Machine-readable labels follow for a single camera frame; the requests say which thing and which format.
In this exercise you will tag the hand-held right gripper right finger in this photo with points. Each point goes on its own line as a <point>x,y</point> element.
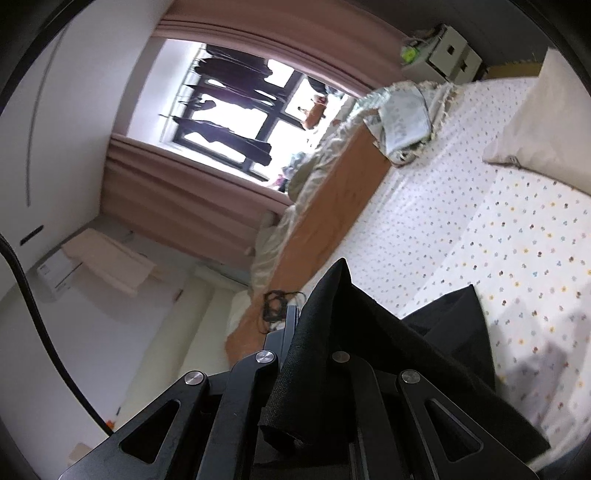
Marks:
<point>415,392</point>

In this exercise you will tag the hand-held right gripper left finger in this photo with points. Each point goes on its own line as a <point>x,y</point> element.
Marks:
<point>277,341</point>

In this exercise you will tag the black jacket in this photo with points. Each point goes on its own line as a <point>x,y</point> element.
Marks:
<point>369,323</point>

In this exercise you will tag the cream headboard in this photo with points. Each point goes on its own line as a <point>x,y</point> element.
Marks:
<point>203,332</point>

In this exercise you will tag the orange blanket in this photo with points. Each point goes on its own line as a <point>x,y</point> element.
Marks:
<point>332,194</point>

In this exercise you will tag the pink curtain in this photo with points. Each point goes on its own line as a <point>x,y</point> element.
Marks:
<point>184,198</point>
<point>286,41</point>

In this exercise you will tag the cream hanging cloth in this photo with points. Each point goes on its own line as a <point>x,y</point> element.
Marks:
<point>111,258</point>

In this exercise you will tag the bed with dotted sheet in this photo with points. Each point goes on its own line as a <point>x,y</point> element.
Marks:
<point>461,207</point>

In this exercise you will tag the orange cushion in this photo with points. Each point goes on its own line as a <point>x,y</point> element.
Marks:
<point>314,115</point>

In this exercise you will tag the light blue patterned cloth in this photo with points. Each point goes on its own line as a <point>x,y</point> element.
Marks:
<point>401,120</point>

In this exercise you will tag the beige folded cloth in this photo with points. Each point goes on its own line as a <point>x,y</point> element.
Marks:
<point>545,124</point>

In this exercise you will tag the green item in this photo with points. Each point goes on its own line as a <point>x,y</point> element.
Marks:
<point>409,53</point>

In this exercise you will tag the white nightstand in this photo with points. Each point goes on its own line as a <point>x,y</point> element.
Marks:
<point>448,55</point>

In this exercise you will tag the brown cardboard sheet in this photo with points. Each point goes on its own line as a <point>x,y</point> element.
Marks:
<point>508,71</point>

